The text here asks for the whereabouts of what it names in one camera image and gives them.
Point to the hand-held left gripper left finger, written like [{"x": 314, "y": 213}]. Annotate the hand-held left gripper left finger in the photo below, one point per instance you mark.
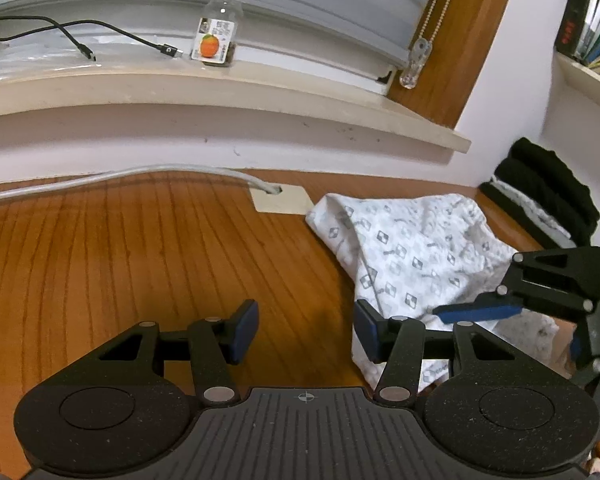
[{"x": 245, "y": 325}]

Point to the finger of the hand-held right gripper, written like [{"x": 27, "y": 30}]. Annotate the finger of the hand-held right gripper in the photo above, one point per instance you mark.
[
  {"x": 480, "y": 310},
  {"x": 587, "y": 355}
]

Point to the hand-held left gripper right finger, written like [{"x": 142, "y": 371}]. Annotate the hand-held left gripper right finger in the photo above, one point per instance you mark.
[{"x": 367, "y": 327}]

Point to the white patterned pants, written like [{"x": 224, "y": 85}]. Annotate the white patterned pants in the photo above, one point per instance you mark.
[{"x": 420, "y": 250}]

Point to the grey folded garment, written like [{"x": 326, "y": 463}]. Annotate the grey folded garment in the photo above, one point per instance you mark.
[{"x": 555, "y": 227}]

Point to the black folded garment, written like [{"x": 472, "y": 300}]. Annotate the black folded garment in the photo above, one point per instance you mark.
[
  {"x": 560, "y": 200},
  {"x": 545, "y": 160}
]

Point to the small white patterned folded garment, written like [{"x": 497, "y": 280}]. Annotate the small white patterned folded garment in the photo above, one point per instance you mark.
[{"x": 522, "y": 197}]

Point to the beige window sill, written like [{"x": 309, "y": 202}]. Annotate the beige window sill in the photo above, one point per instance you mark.
[{"x": 180, "y": 95}]

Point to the clear bottle with orange label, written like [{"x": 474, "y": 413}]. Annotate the clear bottle with orange label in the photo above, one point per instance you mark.
[{"x": 217, "y": 35}]

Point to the clear plastic wrap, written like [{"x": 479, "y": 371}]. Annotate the clear plastic wrap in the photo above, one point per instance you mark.
[{"x": 30, "y": 65}]

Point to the wooden window frame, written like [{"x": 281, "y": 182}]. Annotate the wooden window frame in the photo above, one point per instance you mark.
[{"x": 475, "y": 35}]

